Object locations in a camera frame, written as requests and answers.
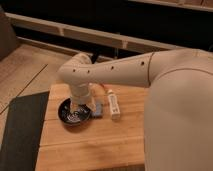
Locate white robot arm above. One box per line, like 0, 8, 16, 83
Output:
59, 48, 213, 171

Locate dark couch corner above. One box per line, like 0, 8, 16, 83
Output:
0, 6, 20, 61

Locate dark grey mat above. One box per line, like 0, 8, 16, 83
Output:
0, 92, 49, 171

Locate white shelf rail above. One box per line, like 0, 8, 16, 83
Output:
6, 13, 182, 53

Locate blue sponge block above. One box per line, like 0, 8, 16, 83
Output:
92, 101, 103, 118

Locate black ceramic bowl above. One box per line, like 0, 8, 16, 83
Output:
58, 98, 92, 126

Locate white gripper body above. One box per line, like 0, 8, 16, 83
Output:
69, 84, 92, 112

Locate orange red pen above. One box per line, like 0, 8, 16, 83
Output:
98, 83, 107, 90

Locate white tube with label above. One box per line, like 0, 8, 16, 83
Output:
107, 90, 121, 120

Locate wooden bamboo board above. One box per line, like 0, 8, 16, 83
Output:
36, 84, 147, 171

